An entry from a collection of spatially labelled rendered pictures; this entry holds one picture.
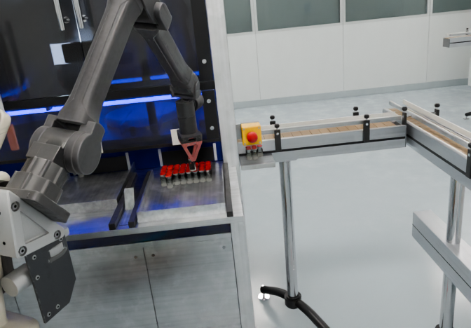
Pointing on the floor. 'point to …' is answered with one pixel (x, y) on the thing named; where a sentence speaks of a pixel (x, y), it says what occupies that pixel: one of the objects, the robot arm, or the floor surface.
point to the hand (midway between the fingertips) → (192, 158)
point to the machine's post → (228, 134)
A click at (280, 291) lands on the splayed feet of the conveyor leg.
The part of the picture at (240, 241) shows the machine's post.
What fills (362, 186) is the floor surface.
